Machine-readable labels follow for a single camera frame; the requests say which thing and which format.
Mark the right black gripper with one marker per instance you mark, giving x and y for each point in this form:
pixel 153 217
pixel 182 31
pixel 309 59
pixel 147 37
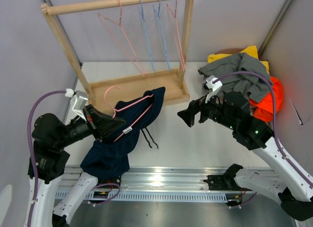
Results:
pixel 195 106

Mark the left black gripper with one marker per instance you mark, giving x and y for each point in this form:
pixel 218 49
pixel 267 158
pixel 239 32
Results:
pixel 94 119

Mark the pink hanger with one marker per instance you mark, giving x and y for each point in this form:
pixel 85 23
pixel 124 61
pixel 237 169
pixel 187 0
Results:
pixel 120 37
pixel 131 108
pixel 172 17

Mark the navy blue shorts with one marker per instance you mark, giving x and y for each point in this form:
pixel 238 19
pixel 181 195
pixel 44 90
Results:
pixel 108 159

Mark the grey shorts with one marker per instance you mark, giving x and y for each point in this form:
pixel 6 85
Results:
pixel 249 84

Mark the orange shorts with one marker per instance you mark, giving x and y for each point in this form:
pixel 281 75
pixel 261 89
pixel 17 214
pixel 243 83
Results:
pixel 264 109

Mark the yellow shorts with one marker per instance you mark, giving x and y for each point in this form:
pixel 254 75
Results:
pixel 250 50

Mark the blue hanger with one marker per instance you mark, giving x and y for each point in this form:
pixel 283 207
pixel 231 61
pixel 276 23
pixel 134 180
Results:
pixel 160 32
pixel 145 34

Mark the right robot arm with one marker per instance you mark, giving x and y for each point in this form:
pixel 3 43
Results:
pixel 292 192

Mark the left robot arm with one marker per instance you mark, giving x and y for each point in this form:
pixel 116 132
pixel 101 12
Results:
pixel 48 160

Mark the wooden clothes rack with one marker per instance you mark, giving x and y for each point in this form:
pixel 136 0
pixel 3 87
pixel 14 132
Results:
pixel 97 76

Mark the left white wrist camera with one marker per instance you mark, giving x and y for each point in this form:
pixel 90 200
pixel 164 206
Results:
pixel 78 100

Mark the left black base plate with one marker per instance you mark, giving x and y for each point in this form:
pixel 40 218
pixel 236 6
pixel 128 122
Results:
pixel 109 181

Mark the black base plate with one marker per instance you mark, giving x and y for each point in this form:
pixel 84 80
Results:
pixel 217 183
pixel 109 181

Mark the aluminium mounting rail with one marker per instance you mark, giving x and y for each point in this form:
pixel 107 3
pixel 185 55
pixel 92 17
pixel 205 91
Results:
pixel 164 179

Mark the slotted grey cable duct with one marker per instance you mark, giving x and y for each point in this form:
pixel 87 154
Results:
pixel 202 197

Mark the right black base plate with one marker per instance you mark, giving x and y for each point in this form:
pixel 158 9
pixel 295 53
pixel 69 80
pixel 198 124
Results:
pixel 217 183

